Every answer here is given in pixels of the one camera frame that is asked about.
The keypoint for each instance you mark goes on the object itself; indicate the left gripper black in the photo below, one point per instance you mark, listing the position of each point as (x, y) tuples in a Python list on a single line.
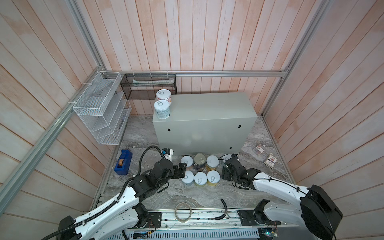
[(182, 171)]

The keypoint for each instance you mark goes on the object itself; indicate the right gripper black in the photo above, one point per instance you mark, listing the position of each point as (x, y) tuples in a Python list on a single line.
[(224, 171)]

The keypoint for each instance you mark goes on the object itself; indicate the blue can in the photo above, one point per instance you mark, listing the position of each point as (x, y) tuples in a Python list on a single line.
[(188, 179)]

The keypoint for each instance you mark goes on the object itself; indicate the teal labelled can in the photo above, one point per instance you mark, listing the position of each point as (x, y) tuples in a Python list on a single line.
[(162, 109)]

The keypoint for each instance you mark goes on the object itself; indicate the pink labelled can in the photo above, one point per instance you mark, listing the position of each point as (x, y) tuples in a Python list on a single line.
[(165, 95)]

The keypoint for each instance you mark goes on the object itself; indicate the yellow labelled can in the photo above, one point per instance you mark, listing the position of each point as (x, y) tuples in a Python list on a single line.
[(226, 174)]

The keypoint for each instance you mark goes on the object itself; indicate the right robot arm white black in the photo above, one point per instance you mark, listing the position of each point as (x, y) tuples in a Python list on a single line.
[(309, 207)]

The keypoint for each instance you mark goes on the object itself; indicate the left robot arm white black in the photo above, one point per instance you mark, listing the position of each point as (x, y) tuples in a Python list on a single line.
[(125, 210)]

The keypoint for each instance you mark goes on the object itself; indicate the teal can back right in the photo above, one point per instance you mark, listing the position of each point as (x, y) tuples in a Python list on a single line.
[(226, 157)]

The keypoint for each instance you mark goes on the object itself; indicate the yellow can front right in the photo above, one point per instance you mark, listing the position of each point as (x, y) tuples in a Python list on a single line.
[(213, 178)]

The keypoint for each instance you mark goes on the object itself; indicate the yellow can back row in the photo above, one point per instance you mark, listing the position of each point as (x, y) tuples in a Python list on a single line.
[(212, 162)]

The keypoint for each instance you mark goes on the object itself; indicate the clear paper clip box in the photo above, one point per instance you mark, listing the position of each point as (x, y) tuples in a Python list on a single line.
[(259, 150)]

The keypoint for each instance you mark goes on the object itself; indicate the green can front middle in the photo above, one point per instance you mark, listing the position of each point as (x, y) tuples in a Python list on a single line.
[(200, 179)]

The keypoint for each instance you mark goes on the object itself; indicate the open-top dark metal can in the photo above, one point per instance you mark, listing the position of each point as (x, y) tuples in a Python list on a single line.
[(199, 162)]

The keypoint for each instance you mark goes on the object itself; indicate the small card box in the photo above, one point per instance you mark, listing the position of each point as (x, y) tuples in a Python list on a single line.
[(271, 161)]

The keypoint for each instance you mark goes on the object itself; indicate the blue tape dispenser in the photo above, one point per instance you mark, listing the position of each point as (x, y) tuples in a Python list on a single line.
[(123, 164)]

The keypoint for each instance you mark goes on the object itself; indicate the black pliers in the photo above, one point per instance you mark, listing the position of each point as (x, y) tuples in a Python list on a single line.
[(225, 214)]

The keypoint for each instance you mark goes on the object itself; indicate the grey metal cabinet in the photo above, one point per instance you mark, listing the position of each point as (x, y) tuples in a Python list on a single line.
[(216, 123)]

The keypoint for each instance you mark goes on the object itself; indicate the black mesh basket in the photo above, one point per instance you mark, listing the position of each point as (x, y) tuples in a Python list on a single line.
[(142, 87)]

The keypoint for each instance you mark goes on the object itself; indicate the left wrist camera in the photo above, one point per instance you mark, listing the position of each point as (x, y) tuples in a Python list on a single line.
[(167, 153)]

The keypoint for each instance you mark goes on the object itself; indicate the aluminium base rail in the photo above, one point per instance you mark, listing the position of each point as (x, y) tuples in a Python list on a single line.
[(199, 224)]

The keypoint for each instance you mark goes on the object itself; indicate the white wire mesh shelf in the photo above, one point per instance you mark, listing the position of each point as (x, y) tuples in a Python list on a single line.
[(103, 109)]

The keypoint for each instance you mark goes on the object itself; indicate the horizontal aluminium wall rail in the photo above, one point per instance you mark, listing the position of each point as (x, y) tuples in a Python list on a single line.
[(233, 73)]

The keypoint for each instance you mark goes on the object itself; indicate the left aluminium wall rail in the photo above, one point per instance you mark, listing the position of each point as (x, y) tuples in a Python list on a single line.
[(19, 176)]

